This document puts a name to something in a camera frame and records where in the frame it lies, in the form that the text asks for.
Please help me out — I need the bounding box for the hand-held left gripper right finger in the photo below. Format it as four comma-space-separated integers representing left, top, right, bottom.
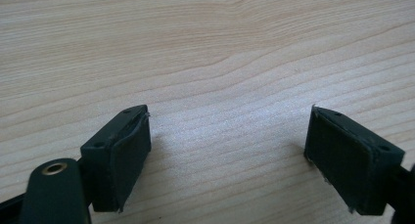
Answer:
303, 104, 406, 216

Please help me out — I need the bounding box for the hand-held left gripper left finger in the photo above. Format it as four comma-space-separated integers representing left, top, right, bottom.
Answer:
79, 104, 153, 214

